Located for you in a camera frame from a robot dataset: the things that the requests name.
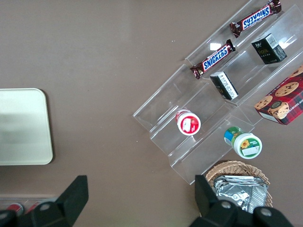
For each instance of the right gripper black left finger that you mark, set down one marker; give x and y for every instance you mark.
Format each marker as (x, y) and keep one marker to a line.
(71, 203)

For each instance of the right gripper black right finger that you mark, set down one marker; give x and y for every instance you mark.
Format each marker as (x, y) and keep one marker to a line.
(210, 208)

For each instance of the light tan wicker basket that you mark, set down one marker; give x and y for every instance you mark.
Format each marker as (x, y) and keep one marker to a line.
(236, 166)

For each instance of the cream plastic tray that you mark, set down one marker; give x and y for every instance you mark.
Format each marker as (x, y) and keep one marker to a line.
(23, 127)

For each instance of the silver foil packet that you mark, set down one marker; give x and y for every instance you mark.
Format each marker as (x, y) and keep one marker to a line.
(255, 189)
(233, 195)

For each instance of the red cola bottle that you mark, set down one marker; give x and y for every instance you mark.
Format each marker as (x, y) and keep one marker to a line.
(15, 208)
(33, 206)

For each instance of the clear acrylic bottle rack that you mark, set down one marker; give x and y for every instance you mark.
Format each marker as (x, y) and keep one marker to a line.
(28, 199)

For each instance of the green label white cup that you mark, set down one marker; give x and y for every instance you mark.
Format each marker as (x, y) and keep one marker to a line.
(246, 143)

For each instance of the red label white cup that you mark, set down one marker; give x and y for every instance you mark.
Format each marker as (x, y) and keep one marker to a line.
(189, 123)

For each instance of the clear acrylic stepped display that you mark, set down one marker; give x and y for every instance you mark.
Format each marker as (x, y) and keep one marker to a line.
(165, 106)

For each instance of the small black carton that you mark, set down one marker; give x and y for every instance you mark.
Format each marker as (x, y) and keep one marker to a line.
(225, 86)
(268, 48)

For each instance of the red tartan cookie box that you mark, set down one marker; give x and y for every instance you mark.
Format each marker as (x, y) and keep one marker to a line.
(284, 99)

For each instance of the Snickers chocolate bar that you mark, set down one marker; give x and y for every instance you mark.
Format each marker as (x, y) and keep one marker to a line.
(256, 17)
(214, 59)

